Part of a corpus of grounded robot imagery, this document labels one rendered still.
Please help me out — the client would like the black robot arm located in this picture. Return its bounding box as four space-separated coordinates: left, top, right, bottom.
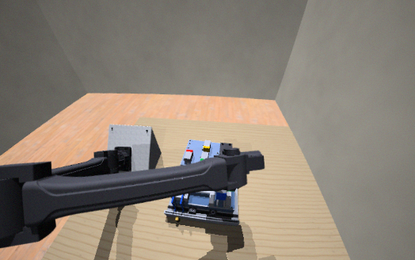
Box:
0 143 265 248

